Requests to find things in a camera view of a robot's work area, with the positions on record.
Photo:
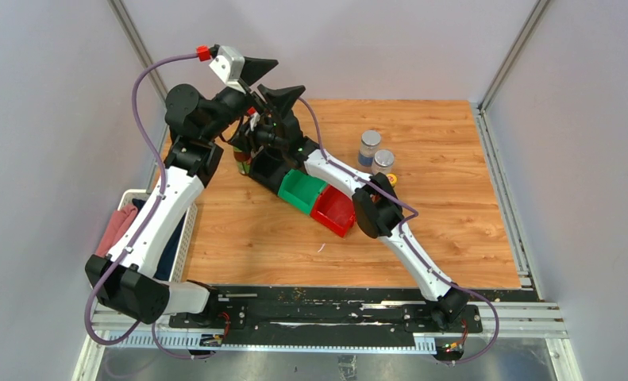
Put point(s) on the right corner aluminium post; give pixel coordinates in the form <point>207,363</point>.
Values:
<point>525,33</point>

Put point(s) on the red storage bin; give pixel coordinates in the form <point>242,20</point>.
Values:
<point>335,211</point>

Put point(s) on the navy cloth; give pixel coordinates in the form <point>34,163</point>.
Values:
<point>165,266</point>

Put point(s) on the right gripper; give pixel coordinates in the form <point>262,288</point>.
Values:
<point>244,136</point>

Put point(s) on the green storage bin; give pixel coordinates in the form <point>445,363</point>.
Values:
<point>301,190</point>

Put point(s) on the aluminium frame rail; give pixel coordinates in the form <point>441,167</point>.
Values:
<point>506,320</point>

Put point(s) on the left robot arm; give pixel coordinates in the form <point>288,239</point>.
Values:
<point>124,279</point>

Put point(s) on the pink cloth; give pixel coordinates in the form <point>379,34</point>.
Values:
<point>118,224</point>

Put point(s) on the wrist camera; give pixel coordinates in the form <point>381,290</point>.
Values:
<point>254,118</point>
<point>227,65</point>

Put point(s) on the white spice jar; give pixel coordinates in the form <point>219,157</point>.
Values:
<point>383,162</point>

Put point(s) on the left corner aluminium post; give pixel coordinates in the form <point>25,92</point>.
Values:
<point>129,28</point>

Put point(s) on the blue spice jar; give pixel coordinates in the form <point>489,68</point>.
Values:
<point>370,141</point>

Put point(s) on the corner aluminium post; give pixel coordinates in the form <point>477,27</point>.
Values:
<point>525,33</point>
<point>129,28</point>

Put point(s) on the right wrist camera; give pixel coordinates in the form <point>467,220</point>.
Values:
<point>254,118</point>

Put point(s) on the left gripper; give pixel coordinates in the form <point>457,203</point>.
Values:
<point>282,99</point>

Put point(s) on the green label sauce bottle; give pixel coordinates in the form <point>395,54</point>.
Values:
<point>243,160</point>

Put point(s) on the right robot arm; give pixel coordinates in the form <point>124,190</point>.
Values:
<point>378,210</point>

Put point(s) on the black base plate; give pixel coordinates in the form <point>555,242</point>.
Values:
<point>326,316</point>

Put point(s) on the black storage bin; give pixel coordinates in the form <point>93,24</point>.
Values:
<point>268,171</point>

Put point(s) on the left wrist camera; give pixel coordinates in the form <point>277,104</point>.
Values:
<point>227,65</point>

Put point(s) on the red label sauce bottle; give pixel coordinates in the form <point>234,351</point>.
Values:
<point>392,178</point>

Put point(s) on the white laundry basket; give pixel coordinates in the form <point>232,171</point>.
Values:
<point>185,240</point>

